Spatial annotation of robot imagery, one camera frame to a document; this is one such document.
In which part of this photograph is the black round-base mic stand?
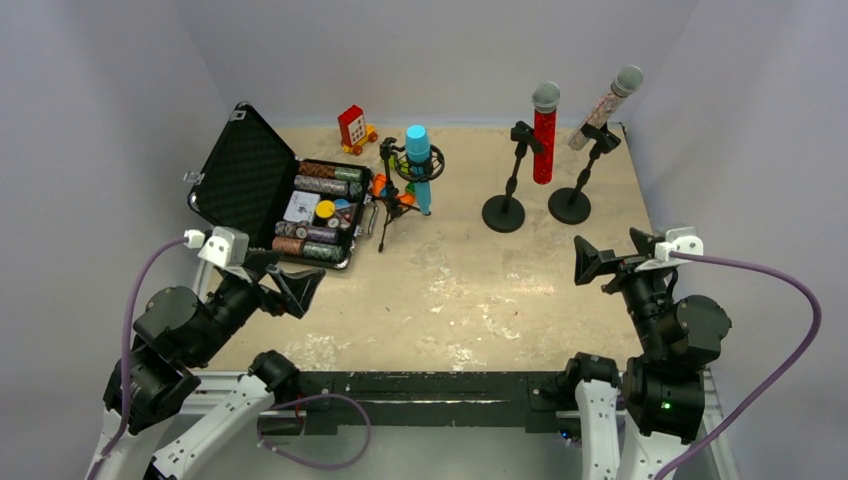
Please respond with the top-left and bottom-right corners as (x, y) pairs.
(548, 123), (621, 225)

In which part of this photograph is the tall black mic stand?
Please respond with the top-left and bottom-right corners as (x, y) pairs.
(481, 121), (545, 233)

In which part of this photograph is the silver glitter microphone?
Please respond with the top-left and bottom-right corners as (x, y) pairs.
(567, 65), (644, 151)

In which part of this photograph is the red glitter microphone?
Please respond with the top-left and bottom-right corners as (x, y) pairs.
(531, 81), (561, 185)

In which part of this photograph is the blue toy microphone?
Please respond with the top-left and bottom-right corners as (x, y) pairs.
(405, 125), (432, 216)

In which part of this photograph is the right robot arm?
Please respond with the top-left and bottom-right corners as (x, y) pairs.
(556, 227), (732, 479)

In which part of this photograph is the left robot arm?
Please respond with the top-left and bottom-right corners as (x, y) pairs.
(87, 252), (326, 479)

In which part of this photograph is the black poker chip case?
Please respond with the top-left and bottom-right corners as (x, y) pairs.
(184, 101), (374, 270)

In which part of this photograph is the red toy block house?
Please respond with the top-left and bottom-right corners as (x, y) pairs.
(337, 104), (378, 156)

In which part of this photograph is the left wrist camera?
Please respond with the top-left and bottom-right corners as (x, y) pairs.
(198, 226), (250, 269)

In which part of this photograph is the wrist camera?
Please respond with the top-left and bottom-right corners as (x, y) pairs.
(638, 226), (704, 270)
(198, 226), (250, 269)

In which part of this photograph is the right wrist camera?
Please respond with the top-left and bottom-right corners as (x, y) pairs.
(638, 226), (704, 270)

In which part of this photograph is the tripod shock-mount mic stand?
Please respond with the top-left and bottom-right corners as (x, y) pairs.
(374, 137), (445, 253)

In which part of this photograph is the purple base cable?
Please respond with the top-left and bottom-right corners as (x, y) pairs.
(256, 393), (374, 472)

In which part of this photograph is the black base frame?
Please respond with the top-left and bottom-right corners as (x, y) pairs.
(299, 371), (580, 439)

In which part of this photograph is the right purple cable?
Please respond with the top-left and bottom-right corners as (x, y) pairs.
(652, 250), (823, 480)

